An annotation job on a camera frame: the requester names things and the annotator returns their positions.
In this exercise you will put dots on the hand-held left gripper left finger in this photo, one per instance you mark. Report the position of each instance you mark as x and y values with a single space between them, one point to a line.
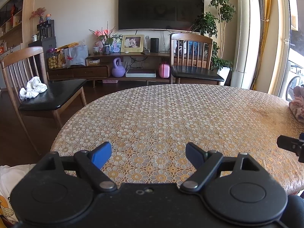
102 154

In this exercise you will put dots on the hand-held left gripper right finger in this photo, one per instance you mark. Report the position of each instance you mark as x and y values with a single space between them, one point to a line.
194 155

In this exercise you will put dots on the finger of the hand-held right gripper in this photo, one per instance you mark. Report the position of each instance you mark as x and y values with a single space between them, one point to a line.
287 143

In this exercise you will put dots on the white cartoon print T-shirt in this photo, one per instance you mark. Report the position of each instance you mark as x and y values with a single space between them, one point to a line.
9 178

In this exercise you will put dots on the pink clothes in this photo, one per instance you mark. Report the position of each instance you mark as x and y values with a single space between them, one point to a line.
298 109

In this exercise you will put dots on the white washing machine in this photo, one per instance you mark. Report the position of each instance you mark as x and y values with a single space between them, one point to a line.
294 80

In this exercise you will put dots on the dark cloth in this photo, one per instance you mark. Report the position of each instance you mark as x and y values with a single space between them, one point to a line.
295 211

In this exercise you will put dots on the wooden chair black seat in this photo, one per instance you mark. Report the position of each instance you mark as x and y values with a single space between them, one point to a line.
194 73
54 95

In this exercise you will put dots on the wooden television cabinet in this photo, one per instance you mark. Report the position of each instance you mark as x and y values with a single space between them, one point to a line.
90 72

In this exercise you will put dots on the purple kettlebell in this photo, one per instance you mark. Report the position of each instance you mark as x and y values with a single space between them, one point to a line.
118 71

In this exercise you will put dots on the flat white box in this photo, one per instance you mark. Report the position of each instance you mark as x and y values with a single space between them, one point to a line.
140 73

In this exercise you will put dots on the pink case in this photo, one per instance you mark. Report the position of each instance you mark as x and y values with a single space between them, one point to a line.
164 70

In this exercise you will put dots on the cream box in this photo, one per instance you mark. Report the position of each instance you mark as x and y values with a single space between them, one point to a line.
93 61

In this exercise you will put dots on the crumpled white cloth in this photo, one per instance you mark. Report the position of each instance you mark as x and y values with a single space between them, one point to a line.
35 86

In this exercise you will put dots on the grey shopping bag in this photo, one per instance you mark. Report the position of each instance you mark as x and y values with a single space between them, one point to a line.
76 57

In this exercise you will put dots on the pink flowers in patterned vase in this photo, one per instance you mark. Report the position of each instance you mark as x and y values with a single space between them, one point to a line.
106 49

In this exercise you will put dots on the jar of gold chocolates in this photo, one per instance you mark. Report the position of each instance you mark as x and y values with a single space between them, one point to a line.
52 61

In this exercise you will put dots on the blue printed box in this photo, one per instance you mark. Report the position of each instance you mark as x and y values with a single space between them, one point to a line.
195 47

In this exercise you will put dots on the princess picture card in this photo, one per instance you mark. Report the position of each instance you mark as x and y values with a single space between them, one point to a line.
116 44

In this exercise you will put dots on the white standing air conditioner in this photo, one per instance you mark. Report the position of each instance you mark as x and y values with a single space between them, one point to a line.
244 40

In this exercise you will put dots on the yellow paper bag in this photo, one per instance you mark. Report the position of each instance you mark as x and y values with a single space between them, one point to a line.
68 45

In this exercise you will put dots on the glass sliding door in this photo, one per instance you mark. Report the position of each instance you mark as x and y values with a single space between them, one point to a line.
282 28

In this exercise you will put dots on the black speaker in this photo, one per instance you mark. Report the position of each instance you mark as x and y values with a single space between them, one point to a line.
154 45

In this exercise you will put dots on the black cabinet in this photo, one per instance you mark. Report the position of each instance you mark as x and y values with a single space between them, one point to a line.
45 45

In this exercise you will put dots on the potted green tree white planter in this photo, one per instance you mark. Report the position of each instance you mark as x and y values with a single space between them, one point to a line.
209 26

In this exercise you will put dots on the small white cup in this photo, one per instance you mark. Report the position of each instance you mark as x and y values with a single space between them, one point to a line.
35 38

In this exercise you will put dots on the black drinks machine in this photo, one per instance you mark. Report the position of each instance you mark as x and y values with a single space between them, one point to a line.
45 29

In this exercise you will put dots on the yellow and grey curtain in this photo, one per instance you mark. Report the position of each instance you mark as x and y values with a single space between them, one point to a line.
266 4

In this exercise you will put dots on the small toy figure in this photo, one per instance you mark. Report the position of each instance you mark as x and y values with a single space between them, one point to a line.
48 17

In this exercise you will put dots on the dried pink flowers vase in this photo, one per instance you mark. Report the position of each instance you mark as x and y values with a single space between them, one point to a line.
39 14

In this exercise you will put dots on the yellow photo frame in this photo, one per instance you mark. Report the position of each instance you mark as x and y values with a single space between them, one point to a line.
132 43

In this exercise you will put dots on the black wall television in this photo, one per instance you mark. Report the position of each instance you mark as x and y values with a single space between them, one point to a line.
161 7

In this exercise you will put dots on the wooden wall shelving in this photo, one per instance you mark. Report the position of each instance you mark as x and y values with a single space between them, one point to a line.
26 16

